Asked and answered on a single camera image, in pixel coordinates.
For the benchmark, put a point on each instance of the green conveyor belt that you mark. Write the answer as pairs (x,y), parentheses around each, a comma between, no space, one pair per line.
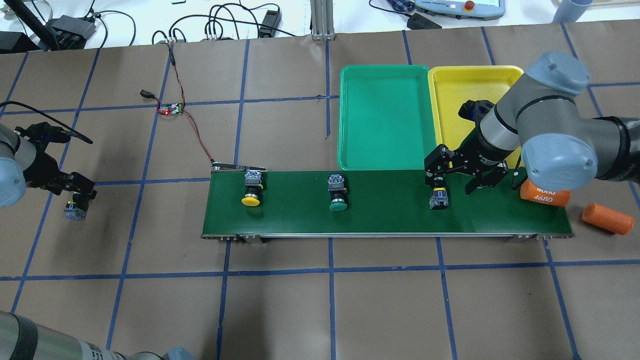
(381,203)

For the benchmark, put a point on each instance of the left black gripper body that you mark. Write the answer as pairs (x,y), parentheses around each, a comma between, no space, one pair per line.
(36,169)

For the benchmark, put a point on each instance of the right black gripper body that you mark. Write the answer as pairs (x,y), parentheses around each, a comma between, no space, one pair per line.
(476,148)

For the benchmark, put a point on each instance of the yellow push button switch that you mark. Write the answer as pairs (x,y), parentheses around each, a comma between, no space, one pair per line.
(254,186)
(76,209)

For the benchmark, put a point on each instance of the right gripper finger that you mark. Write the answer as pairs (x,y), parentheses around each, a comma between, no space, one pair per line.
(480,180)
(435,178)

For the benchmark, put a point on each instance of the black power adapter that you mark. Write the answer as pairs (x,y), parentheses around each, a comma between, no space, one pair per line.
(269,26)

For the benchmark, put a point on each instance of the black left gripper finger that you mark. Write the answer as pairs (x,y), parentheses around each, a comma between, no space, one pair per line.
(83,188)

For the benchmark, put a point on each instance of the green push button switch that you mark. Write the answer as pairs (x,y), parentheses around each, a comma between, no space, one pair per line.
(439,199)
(336,186)

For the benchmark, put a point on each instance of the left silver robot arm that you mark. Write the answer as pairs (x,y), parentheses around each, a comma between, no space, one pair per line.
(25,164)

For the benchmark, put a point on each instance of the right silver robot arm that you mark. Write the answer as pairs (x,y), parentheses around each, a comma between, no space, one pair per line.
(560,150)

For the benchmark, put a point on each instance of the plain orange cylinder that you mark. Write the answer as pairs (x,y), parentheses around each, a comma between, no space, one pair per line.
(607,219)

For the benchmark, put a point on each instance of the green plastic tray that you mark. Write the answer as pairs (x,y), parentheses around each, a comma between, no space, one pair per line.
(385,117)

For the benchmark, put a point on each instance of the blue plastic cup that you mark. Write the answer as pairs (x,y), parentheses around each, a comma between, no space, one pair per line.
(569,11)

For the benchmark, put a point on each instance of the orange cylinder with 4680 print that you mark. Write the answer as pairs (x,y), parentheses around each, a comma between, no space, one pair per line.
(529,192)

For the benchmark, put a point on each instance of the aluminium frame post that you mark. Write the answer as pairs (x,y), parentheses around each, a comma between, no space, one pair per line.
(322,20)

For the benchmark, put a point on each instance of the yellow plastic tray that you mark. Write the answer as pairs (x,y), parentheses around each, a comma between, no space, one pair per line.
(451,87)

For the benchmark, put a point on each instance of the small green circuit board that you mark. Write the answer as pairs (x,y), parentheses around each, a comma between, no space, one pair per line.
(175,109)

